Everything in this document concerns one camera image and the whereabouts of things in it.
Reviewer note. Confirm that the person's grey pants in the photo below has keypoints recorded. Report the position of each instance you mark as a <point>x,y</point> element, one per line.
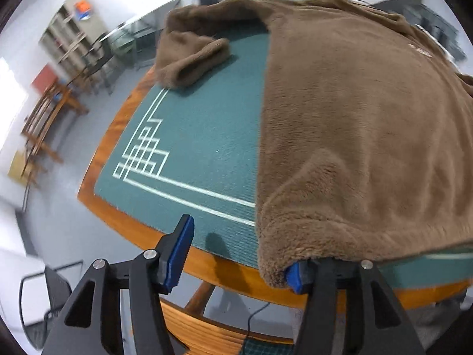
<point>439,321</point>

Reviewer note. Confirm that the brown fleece garment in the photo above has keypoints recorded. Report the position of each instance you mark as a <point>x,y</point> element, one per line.
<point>351,118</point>

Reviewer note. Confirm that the green table mat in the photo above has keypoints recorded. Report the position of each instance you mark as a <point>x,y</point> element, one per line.
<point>207,125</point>

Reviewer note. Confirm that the yellow box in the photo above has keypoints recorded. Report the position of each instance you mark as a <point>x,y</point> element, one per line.
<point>17,166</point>

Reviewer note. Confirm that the glass desk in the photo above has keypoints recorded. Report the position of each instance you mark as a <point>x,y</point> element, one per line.
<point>136,31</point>

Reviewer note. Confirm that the wooden chair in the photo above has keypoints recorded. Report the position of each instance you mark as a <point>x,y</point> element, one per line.
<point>207,331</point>
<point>37,137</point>
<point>64,98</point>

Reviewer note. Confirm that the black office chair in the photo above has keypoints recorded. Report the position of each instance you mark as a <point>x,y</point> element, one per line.
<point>55,288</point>

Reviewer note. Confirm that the grey cabinet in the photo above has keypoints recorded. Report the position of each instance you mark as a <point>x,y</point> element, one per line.
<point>425,11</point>

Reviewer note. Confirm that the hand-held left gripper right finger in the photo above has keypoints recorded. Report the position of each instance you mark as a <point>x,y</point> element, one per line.
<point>295,278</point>

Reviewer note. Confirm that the window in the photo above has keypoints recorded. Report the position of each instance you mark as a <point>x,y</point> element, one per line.
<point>9,100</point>

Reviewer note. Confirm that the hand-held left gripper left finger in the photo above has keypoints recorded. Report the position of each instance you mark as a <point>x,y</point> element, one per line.
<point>181,255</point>

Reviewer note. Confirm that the beige shelving cabinet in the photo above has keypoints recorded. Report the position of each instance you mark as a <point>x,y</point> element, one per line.
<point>62,33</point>

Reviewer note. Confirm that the orange and blue sticker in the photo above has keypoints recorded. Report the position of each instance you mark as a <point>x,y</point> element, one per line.
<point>83,9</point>

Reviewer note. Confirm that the red board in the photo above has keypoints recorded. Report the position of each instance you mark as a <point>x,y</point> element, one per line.
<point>43,78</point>

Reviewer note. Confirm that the round wooden table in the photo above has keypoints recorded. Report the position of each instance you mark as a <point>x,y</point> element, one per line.
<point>120,122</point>

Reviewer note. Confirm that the dark metal chair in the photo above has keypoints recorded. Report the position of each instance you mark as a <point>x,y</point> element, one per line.
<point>100,57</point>

